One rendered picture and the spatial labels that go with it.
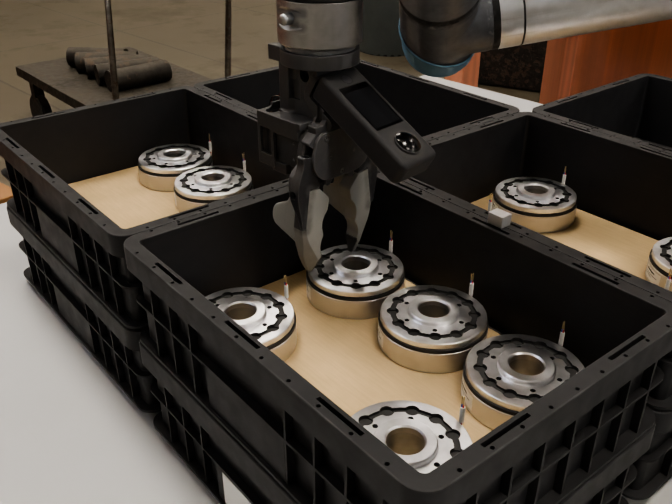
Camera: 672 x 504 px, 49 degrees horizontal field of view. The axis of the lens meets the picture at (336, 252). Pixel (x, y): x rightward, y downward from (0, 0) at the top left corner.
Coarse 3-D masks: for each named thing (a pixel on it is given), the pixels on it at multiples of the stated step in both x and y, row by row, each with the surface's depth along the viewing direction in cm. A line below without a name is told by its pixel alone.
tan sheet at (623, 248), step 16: (576, 208) 97; (576, 224) 93; (592, 224) 93; (608, 224) 93; (560, 240) 89; (576, 240) 89; (592, 240) 89; (608, 240) 89; (624, 240) 89; (640, 240) 89; (656, 240) 89; (592, 256) 85; (608, 256) 85; (624, 256) 85; (640, 256) 85; (640, 272) 82
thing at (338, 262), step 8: (344, 256) 78; (352, 256) 78; (360, 256) 78; (368, 256) 78; (336, 264) 76; (368, 264) 78; (376, 264) 76; (336, 272) 76; (344, 272) 75; (352, 272) 75; (360, 272) 75; (368, 272) 75; (376, 272) 76
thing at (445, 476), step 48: (288, 192) 77; (144, 240) 68; (528, 240) 68; (192, 288) 60; (624, 288) 60; (240, 336) 55; (288, 384) 50; (576, 384) 50; (624, 384) 53; (336, 432) 46; (528, 432) 46; (384, 480) 43; (432, 480) 42; (480, 480) 44
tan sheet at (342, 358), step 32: (288, 288) 79; (320, 320) 74; (352, 320) 74; (320, 352) 69; (352, 352) 69; (320, 384) 65; (352, 384) 65; (384, 384) 65; (416, 384) 65; (448, 384) 65
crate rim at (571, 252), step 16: (528, 112) 100; (480, 128) 94; (496, 128) 96; (560, 128) 96; (576, 128) 94; (432, 144) 89; (448, 144) 91; (624, 144) 89; (432, 192) 77; (464, 208) 74; (480, 208) 74; (512, 224) 71; (544, 240) 68; (576, 256) 65; (608, 272) 63; (624, 272) 63; (640, 288) 61; (656, 288) 60
